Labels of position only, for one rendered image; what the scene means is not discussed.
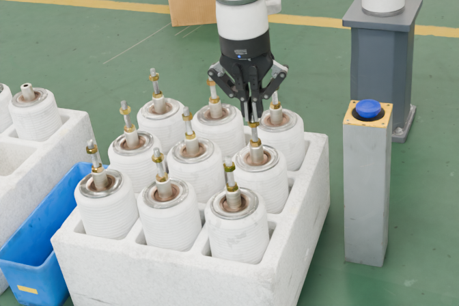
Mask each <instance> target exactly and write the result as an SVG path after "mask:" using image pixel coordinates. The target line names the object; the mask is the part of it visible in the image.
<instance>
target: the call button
mask: <svg viewBox="0 0 459 306"><path fill-rule="evenodd" d="M380 110H381V105H380V103H379V102H378V101H376V100H372V99H365V100H361V101H359V102H358V103H357V104H356V112H357V113H358V114H359V115H360V116H361V117H366V118H370V117H375V116H377V115H378V113H379V112H380Z"/></svg>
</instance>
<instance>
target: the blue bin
mask: <svg viewBox="0 0 459 306"><path fill-rule="evenodd" d="M92 165H93V163H87V162H78V163H75V164H74V165H73V166H72V167H71V169H70V170H69V171H68V172H67V173H66V174H65V176H64V177H63V178H62V179H61V180H60V181H59V182H58V183H57V184H56V185H55V187H54V188H53V189H52V190H51V192H50V193H49V194H48V195H47V196H46V197H45V198H44V199H43V200H42V201H41V202H40V204H39V205H38V206H37V207H36V208H35V210H34V211H33V212H32V213H31V214H30V215H29V216H28V217H27V218H26V219H25V221H24V222H23V223H22V224H21V225H20V226H19V228H18V229H17V230H16V231H15V232H14V233H13V234H12V235H11V236H10V237H9V239H8V240H7V241H6V242H5V243H4V244H3V246H2V247H1V248H0V269H1V270H2V272H3V274H4V276H5V278H6V280H7V282H8V284H9V286H10V287H11V289H12V291H13V293H14V295H15V297H16V300H17V301H18V302H19V303H20V304H22V305H27V306H63V304H64V303H65V302H66V300H67V299H68V297H69V296H70V293H69V290H68V287H67V285H66V281H65V279H64V276H63V273H62V271H61V268H60V265H59V262H58V260H57V256H56V255H55V251H54V248H53V246H52V243H51V238H52V237H53V236H54V234H55V233H56V232H57V230H59V229H60V228H61V226H62V224H63V223H64V221H65V220H66V219H67V218H68V217H69V216H70V214H71V213H72V211H73V210H74V209H75V208H76V207H77V202H76V199H75V197H74V192H75V189H76V187H77V185H78V183H79V182H80V181H82V179H83V178H84V177H85V176H86V175H88V174H89V173H91V172H92Z"/></svg>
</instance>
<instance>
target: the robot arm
mask: <svg viewBox="0 0 459 306"><path fill-rule="evenodd" d="M361 9H362V12H363V13H365V14H367V15H369V16H374V17H390V16H396V15H398V14H400V13H402V12H403V11H404V9H405V0H361ZM280 11H281V0H216V17H217V27H218V32H219V42H220V47H221V56H220V58H219V61H218V62H217V63H212V65H211V67H210V68H209V70H208V76H209V77H210V78H211V79H212V80H213V81H214V82H215V83H216V84H217V85H218V86H219V87H220V88H221V89H222V90H223V91H224V92H225V93H226V94H227V96H228V97H229V98H237V99H239V101H240V108H241V115H242V117H245V121H246V122H250V120H251V119H250V114H251V113H252V112H253V121H254V122H259V119H260V118H262V114H263V112H264V108H263V102H262V99H265V100H268V99H269V98H270V97H271V96H272V95H273V93H274V92H275V90H276V89H277V88H278V87H279V86H280V84H281V83H282V82H283V80H284V79H285V78H286V76H287V73H288V70H289V66H288V65H286V64H284V65H281V64H279V63H277V62H276V61H275V57H274V55H273V54H272V52H271V50H270V36H269V27H268V15H271V14H276V13H279V12H280ZM271 68H272V70H273V72H272V76H273V78H272V79H271V81H270V82H269V83H268V85H267V86H266V87H265V88H262V79H263V78H264V77H265V76H266V74H267V73H268V71H269V70H270V69H271ZM225 71H226V72H227V73H228V74H229V75H230V76H231V77H232V78H233V79H234V80H235V82H234V81H233V80H232V79H231V78H230V77H229V76H228V75H227V74H226V73H225ZM248 82H250V90H251V96H250V95H249V92H250V91H249V83H248ZM251 100H252V101H251Z"/></svg>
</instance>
